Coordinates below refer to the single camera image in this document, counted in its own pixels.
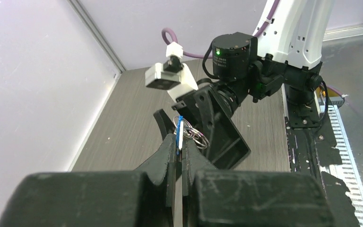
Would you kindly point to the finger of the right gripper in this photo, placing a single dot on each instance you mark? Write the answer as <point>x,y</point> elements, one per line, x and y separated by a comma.
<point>227,148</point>
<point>165,124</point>

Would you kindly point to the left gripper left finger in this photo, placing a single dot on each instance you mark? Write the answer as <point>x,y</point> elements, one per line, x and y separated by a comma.
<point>157,195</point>

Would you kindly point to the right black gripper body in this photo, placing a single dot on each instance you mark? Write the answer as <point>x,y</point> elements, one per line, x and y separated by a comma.
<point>209,105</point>

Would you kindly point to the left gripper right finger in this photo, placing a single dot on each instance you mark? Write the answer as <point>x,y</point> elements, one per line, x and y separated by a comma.
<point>192,161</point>

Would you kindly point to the blue tagged key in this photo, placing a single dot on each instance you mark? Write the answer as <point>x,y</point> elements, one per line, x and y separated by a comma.
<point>179,135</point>

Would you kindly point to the metal keyring holder plate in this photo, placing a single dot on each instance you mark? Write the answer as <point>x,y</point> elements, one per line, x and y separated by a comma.
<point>191,133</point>

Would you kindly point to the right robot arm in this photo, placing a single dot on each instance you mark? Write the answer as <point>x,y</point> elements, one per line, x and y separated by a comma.
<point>284,51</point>

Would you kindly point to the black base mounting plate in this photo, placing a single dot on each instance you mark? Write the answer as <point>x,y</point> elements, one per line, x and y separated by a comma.
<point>314,150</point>

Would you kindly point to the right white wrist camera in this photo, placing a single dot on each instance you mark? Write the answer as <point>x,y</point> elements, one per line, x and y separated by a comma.
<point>173,76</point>

